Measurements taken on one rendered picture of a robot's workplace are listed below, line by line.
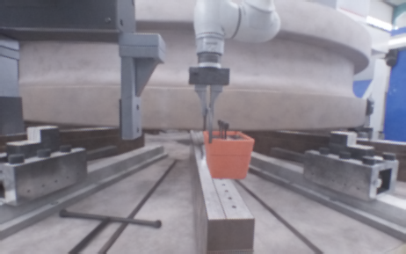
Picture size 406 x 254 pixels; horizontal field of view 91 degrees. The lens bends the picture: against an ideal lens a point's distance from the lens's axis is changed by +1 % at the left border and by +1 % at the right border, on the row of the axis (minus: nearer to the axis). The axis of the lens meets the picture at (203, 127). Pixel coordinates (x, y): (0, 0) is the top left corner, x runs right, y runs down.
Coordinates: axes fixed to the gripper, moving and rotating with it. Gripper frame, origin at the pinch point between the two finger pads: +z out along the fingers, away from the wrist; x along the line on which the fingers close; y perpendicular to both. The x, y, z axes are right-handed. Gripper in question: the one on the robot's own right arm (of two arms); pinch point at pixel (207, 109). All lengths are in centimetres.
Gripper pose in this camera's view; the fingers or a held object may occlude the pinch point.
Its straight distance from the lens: 66.7
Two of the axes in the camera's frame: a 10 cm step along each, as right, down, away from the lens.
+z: -0.3, 9.9, 1.1
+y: 0.9, 1.1, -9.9
